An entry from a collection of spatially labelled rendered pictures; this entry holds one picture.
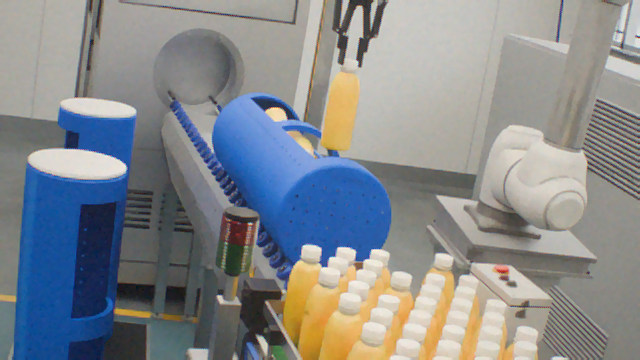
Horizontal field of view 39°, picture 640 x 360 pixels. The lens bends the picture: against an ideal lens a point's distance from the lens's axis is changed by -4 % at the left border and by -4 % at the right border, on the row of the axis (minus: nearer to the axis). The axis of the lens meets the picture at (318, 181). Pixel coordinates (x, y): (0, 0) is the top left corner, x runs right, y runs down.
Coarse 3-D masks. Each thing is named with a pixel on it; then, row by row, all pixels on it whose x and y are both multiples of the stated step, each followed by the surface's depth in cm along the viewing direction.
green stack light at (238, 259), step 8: (224, 248) 158; (232, 248) 157; (240, 248) 157; (248, 248) 158; (216, 256) 160; (224, 256) 158; (232, 256) 158; (240, 256) 158; (248, 256) 159; (216, 264) 160; (224, 264) 158; (232, 264) 158; (240, 264) 158; (248, 264) 159; (232, 272) 158; (240, 272) 159; (248, 272) 160
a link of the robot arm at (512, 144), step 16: (512, 128) 245; (528, 128) 249; (496, 144) 247; (512, 144) 242; (528, 144) 241; (496, 160) 245; (512, 160) 240; (496, 176) 244; (480, 192) 253; (496, 192) 245; (496, 208) 247; (512, 208) 246
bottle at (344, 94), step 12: (348, 72) 224; (336, 84) 224; (348, 84) 223; (336, 96) 224; (348, 96) 224; (336, 108) 225; (348, 108) 225; (324, 120) 228; (336, 120) 225; (348, 120) 225; (324, 132) 228; (336, 132) 226; (348, 132) 227; (324, 144) 228; (336, 144) 226; (348, 144) 228
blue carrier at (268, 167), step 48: (240, 96) 297; (240, 144) 264; (288, 144) 240; (240, 192) 266; (288, 192) 218; (336, 192) 221; (384, 192) 224; (288, 240) 221; (336, 240) 224; (384, 240) 228
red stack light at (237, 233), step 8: (224, 216) 158; (224, 224) 158; (232, 224) 157; (240, 224) 156; (248, 224) 157; (256, 224) 158; (224, 232) 158; (232, 232) 157; (240, 232) 157; (248, 232) 157; (256, 232) 159; (224, 240) 158; (232, 240) 157; (240, 240) 157; (248, 240) 158; (256, 240) 160
